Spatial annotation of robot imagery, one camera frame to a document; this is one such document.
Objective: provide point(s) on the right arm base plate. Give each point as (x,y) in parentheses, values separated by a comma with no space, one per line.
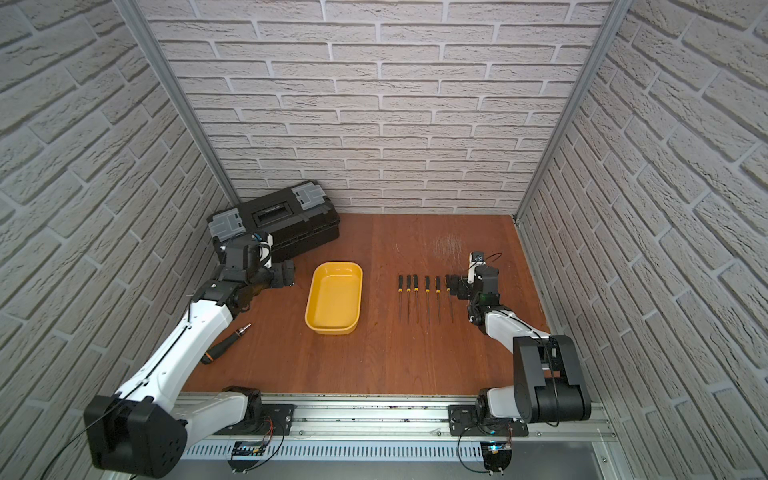
(474,420)

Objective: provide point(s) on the controller circuit board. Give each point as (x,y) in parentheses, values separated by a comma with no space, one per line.
(247,455)
(496,456)

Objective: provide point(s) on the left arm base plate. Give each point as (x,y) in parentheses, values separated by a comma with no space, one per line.
(262,418)

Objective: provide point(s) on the black plastic toolbox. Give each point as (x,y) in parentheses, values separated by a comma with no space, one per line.
(297,219)

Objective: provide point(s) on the left controller circuit board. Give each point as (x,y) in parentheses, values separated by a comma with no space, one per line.
(247,455)

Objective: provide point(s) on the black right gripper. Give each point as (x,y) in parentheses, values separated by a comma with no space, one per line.
(464,289)

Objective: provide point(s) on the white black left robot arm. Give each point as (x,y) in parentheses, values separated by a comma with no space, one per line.
(140,430)

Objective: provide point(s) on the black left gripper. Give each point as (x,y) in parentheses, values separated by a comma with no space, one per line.
(280,274)

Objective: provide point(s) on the right controller circuit board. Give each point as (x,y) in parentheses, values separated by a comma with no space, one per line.
(496,456)

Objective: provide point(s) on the aluminium front rail frame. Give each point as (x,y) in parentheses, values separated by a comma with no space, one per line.
(415,428)

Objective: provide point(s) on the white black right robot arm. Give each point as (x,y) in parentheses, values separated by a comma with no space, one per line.
(548,381)

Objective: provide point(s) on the aluminium corner post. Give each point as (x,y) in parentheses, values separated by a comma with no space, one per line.
(140,29)
(597,53)

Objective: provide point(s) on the aluminium left corner post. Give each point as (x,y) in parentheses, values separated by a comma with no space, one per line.
(140,29)

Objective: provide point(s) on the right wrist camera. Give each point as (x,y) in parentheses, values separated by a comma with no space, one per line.
(477,258)

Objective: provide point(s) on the yellow plastic storage tray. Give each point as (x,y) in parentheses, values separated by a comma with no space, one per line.
(334,302)

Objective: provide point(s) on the aluminium right corner post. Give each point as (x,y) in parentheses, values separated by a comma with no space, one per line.
(597,53)

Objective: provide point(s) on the black orange screwdriver handle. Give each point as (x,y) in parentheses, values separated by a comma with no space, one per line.
(217,350)

